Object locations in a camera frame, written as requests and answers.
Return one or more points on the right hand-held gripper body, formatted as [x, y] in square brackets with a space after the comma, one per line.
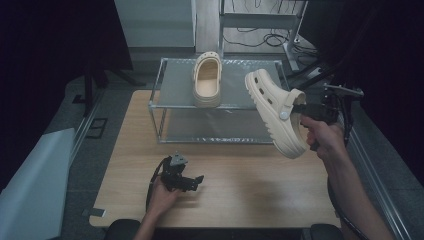
[328, 111]

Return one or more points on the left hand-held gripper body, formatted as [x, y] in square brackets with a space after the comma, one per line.
[175, 178]

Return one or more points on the cream clog shoe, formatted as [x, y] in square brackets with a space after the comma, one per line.
[207, 80]
[276, 113]

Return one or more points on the metal shoe rack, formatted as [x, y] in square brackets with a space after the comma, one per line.
[180, 83]

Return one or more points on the person's left hand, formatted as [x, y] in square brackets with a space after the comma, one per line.
[163, 200]

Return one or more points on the person's right hand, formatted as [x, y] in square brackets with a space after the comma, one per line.
[325, 138]

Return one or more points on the black stand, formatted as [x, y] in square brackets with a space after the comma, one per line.
[88, 90]
[313, 75]

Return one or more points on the black chair armrest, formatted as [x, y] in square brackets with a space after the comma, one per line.
[325, 231]
[121, 230]

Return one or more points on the grey tape strip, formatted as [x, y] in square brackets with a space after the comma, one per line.
[95, 212]

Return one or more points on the dark curtain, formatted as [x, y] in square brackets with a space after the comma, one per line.
[43, 60]
[390, 50]

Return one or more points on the pale grey board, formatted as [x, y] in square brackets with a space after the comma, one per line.
[36, 186]

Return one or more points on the white cabinet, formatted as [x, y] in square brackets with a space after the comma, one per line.
[155, 23]

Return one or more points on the aluminium rail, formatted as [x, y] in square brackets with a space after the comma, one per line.
[85, 128]
[376, 166]

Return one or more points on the black floor frame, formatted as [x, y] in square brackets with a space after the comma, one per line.
[96, 128]

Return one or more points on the white metal desk frame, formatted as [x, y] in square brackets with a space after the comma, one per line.
[256, 20]

